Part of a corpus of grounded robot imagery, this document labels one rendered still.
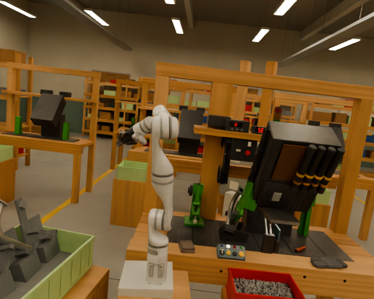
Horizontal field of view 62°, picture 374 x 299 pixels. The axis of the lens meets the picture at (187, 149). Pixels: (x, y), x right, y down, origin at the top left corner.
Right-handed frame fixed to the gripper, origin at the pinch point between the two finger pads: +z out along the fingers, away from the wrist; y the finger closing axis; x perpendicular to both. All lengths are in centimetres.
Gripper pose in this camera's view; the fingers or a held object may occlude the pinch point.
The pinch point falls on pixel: (119, 143)
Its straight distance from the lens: 172.1
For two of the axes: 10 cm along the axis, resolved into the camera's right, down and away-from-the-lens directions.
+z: -7.8, 4.3, 4.6
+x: 1.0, 8.0, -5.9
